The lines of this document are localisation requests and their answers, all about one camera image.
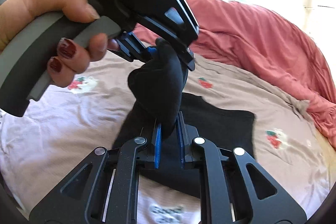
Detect left hand with red nails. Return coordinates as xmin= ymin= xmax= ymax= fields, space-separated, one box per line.
xmin=1 ymin=0 xmax=119 ymax=88

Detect coral red duvet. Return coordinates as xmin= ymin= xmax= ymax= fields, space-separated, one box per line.
xmin=132 ymin=0 xmax=336 ymax=148

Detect black shirt with orange print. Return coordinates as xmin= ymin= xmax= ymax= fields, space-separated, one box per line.
xmin=111 ymin=37 xmax=256 ymax=200

